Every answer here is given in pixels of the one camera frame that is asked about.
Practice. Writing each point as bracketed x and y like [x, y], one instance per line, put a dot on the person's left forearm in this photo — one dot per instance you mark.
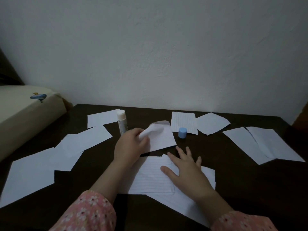
[106, 182]

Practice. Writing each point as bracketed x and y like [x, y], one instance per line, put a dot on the person's right hand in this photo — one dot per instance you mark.
[190, 180]

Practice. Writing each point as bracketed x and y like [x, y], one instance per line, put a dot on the brown wooden furniture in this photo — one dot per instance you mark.
[302, 120]

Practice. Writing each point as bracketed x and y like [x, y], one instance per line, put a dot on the white paper sheets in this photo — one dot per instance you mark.
[101, 117]

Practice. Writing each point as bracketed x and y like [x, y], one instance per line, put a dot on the blue glue stick cap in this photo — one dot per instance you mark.
[182, 133]

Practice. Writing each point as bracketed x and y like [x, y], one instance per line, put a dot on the beige mattress with whale print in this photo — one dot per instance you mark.
[21, 120]

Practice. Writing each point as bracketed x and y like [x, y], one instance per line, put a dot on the dark brown curtain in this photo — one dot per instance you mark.
[7, 74]

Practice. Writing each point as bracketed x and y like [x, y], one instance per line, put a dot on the white panda print glue stick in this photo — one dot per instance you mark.
[122, 120]

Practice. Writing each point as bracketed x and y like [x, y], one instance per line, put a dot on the single lined paper sheet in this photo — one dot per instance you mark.
[149, 178]
[163, 144]
[154, 128]
[183, 204]

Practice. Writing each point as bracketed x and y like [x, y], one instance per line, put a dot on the person's left hand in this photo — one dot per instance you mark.
[128, 149]

